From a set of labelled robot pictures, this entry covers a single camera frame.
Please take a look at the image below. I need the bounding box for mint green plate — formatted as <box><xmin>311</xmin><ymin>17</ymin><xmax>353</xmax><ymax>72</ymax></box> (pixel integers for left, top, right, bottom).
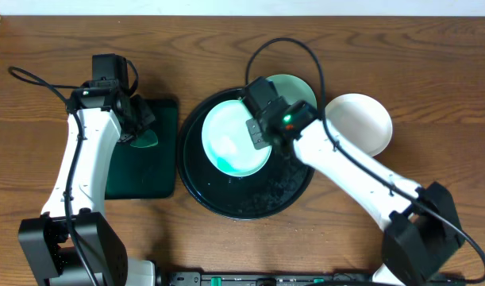
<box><xmin>202</xmin><ymin>99</ymin><xmax>271</xmax><ymax>177</ymax></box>
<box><xmin>267</xmin><ymin>74</ymin><xmax>317</xmax><ymax>108</ymax></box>

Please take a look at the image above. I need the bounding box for green scrubbing sponge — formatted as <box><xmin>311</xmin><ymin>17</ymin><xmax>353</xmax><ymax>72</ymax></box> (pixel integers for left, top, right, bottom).
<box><xmin>130</xmin><ymin>129</ymin><xmax>159</xmax><ymax>149</ymax></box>

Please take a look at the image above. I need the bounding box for white plate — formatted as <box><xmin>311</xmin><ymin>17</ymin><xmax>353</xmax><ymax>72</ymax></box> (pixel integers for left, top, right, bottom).
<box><xmin>325</xmin><ymin>93</ymin><xmax>393</xmax><ymax>157</ymax></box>

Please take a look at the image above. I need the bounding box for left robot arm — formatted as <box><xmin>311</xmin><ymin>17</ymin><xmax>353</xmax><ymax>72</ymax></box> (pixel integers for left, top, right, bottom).
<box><xmin>8</xmin><ymin>54</ymin><xmax>160</xmax><ymax>285</ymax></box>

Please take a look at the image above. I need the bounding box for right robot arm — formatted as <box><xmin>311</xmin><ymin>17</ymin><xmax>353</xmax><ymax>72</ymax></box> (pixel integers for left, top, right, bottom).
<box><xmin>241</xmin><ymin>77</ymin><xmax>465</xmax><ymax>285</ymax></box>

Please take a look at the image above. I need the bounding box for round black tray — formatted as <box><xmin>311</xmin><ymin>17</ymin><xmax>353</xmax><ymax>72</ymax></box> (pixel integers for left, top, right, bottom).
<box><xmin>176</xmin><ymin>87</ymin><xmax>314</xmax><ymax>220</ymax></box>

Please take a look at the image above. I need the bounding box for rectangular black water tray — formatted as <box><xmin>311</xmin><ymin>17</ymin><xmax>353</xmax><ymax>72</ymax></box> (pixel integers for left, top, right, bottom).
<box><xmin>105</xmin><ymin>99</ymin><xmax>178</xmax><ymax>200</ymax></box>

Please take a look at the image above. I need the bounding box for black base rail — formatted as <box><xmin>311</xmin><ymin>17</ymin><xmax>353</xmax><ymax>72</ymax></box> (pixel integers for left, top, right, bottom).
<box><xmin>160</xmin><ymin>271</ymin><xmax>467</xmax><ymax>286</ymax></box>

